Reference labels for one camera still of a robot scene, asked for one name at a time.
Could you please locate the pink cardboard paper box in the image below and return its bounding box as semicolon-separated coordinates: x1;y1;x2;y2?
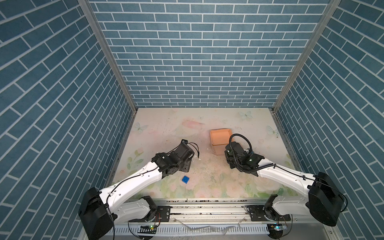
210;129;232;156

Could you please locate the white ventilated cable duct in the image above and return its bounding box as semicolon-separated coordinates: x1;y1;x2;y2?
106;224;269;237

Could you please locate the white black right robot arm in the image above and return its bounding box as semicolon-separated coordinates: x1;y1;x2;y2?
225;142;347;227

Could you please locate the small blue cube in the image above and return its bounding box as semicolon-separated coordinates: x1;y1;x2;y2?
182;176;190;184

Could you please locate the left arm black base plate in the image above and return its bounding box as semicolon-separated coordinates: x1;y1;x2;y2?
129;206;171;223

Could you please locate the aluminium corner frame post right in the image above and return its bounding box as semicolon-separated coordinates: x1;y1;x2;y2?
272;0;341;115

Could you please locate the aluminium corner frame post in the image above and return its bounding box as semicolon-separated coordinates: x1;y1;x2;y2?
272;0;341;115
78;0;137;115

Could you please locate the aluminium corner frame post left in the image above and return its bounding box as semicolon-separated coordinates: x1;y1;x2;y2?
78;0;137;115

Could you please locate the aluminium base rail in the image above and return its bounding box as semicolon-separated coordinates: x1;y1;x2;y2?
166;200;265;220

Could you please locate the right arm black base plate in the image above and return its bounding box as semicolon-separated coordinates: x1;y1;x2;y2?
245;205;291;222

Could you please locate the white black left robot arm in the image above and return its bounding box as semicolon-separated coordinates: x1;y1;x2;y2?
78;140;200;240

